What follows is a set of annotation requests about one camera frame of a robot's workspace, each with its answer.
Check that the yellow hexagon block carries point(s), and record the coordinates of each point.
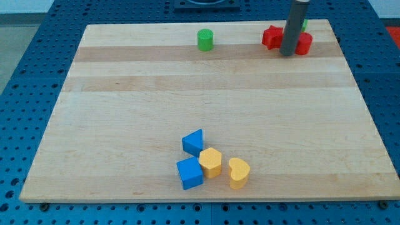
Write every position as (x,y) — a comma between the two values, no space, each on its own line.
(210,160)

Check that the blue cube block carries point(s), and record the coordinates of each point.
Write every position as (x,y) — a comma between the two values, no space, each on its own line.
(190,173)

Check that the blue triangle block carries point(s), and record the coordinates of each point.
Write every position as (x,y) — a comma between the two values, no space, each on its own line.
(193,143)

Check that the red cylinder block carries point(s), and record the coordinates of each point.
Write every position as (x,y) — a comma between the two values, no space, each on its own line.
(304,43)

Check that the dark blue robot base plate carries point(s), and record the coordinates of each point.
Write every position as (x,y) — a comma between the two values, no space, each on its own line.
(206,4)

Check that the wooden board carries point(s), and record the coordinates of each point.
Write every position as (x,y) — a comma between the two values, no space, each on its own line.
(134,91)

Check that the red star block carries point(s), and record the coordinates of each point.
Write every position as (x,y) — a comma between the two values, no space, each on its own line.
(272,37)

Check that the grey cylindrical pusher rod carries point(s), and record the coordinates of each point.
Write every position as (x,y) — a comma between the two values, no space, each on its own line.
(293,27)

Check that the green block behind rod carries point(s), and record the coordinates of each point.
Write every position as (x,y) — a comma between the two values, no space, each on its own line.
(304,25)

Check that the yellow heart block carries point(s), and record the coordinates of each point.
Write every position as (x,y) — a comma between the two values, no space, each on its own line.
(239,171)

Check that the green cylinder block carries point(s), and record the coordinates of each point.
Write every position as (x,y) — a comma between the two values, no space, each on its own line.
(205,40)

